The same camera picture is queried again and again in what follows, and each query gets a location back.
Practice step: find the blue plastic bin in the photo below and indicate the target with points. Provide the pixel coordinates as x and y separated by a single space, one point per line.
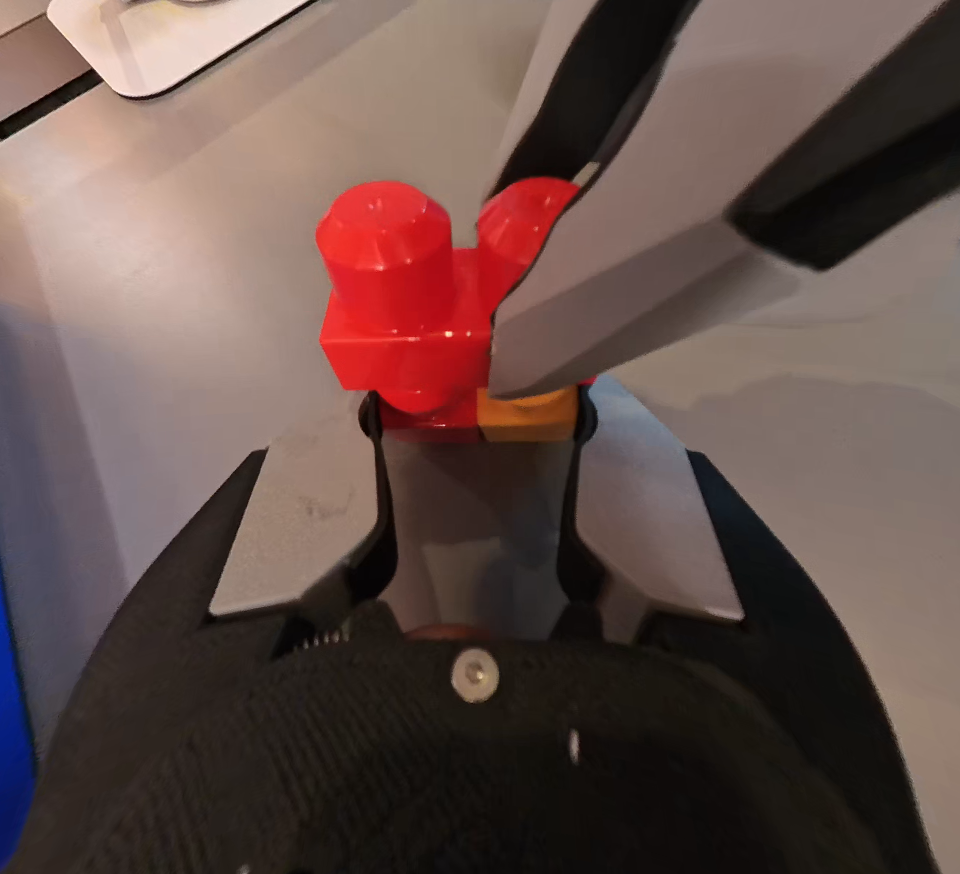
11 664

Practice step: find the orange single-stud block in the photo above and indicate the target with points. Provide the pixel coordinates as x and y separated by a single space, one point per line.
525 420

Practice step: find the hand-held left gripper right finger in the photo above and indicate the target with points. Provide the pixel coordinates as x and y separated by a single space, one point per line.
652 514

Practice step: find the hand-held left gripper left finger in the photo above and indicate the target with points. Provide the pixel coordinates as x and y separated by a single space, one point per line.
300 514

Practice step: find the red single-stud block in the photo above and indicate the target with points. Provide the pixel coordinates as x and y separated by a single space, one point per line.
427 424

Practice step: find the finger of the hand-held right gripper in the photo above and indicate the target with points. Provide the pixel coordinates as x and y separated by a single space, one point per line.
570 27
712 139

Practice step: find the red two-stud block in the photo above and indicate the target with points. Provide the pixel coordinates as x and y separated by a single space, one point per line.
405 319

